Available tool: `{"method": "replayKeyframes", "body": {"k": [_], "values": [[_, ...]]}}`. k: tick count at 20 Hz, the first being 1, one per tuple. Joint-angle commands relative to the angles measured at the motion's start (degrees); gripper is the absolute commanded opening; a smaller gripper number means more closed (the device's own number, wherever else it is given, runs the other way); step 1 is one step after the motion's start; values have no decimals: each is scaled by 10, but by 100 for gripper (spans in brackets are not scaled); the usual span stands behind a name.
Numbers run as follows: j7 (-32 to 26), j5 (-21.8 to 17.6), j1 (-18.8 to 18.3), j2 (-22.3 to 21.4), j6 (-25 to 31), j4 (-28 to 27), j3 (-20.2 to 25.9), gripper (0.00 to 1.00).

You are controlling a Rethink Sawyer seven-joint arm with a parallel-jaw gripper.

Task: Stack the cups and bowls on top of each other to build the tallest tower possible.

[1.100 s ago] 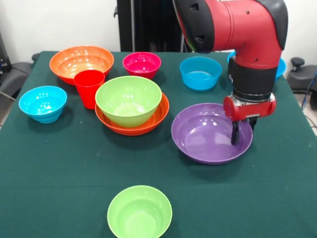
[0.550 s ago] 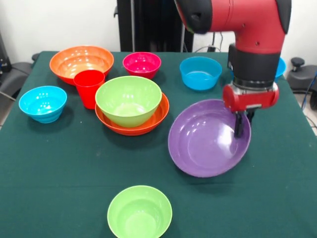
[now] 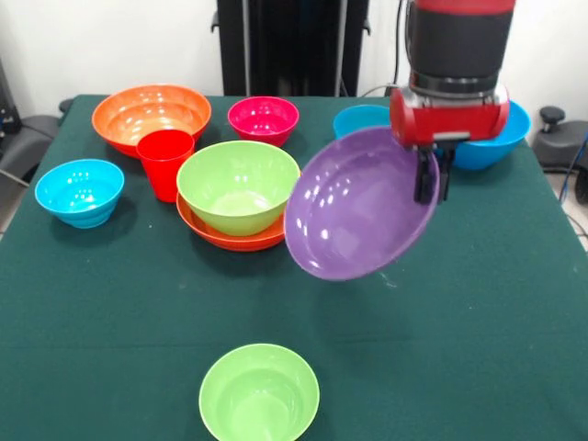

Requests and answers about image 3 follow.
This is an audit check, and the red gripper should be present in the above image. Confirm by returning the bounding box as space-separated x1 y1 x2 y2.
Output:
389 85 511 204

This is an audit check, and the purple bowl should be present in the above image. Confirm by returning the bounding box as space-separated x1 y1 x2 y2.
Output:
283 126 441 282

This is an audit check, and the translucent blue straight-sided bowl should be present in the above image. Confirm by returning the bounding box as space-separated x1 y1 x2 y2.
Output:
333 104 392 141

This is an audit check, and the large green bowl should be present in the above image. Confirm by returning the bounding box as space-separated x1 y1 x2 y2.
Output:
175 140 302 237

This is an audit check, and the orange bowl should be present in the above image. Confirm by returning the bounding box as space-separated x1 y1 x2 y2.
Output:
175 190 288 253
91 84 213 160

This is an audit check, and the small green bowl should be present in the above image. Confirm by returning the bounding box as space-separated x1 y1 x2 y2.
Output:
198 343 321 441

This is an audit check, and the large blue bowl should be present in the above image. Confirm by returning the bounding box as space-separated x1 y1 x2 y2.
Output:
452 100 532 172

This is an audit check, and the pink bowl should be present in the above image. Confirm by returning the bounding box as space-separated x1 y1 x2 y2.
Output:
227 96 300 149

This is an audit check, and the red cup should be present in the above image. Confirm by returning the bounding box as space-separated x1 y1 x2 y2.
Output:
136 130 196 203

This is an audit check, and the dark green tablecloth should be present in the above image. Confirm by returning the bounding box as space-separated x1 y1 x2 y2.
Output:
0 94 588 441

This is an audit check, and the small blue ribbed bowl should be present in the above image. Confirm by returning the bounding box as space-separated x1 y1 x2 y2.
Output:
34 158 126 230

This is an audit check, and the black pedestal leg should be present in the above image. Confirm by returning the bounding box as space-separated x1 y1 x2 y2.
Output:
532 106 588 169
0 97 74 185

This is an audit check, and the blue cable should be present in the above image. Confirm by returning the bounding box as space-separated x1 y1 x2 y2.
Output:
558 132 588 206

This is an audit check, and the black wall cable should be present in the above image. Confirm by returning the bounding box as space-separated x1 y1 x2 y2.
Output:
392 0 413 96

